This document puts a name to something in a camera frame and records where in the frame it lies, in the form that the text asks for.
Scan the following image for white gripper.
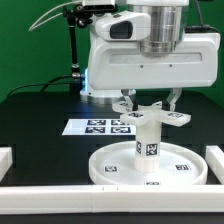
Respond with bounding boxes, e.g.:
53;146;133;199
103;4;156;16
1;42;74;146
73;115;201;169
88;33;220;112

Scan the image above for white cross-shaped table base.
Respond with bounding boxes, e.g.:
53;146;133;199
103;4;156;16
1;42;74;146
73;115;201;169
112;101;191;127

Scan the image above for white round table top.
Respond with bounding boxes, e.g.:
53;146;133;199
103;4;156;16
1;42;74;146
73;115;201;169
89;141;208;186

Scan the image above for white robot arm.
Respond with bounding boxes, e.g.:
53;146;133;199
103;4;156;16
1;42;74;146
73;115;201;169
81;0;221;109

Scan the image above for white marker sheet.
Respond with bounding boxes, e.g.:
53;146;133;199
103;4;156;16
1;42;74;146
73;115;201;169
63;119;136;136

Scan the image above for white right fence block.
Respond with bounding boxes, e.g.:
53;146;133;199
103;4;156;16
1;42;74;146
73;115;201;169
205;145;224;185

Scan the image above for white fence block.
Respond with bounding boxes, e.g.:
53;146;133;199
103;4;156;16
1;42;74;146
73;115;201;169
205;145;224;185
0;147;13;182

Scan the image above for white front fence bar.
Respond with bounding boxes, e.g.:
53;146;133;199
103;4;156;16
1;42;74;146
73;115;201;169
0;185;224;215

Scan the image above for white left fence block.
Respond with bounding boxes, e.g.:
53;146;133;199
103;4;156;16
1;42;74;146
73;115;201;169
0;147;13;182

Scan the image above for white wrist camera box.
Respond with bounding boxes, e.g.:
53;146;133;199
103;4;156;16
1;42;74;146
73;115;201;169
95;11;151;41

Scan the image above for black cable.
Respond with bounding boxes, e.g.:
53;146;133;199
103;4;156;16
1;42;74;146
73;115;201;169
5;74;84;99

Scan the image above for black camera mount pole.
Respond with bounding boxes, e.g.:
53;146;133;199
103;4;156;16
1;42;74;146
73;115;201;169
62;3;92;93

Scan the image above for white cables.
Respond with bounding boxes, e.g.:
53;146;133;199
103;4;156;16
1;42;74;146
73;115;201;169
28;0;84;32

